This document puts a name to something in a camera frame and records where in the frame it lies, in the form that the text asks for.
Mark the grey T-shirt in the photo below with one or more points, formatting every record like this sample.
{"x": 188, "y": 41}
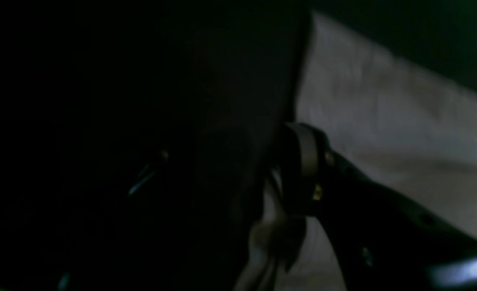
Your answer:
{"x": 401, "y": 125}

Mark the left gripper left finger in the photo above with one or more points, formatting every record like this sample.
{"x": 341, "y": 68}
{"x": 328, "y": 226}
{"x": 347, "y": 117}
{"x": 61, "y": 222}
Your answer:
{"x": 135, "y": 137}

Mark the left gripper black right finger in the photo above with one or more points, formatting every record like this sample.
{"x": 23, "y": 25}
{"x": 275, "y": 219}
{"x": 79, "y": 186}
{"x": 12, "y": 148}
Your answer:
{"x": 383, "y": 240}

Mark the black table cloth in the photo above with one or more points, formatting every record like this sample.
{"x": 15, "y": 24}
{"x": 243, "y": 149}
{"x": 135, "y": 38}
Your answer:
{"x": 440, "y": 35}

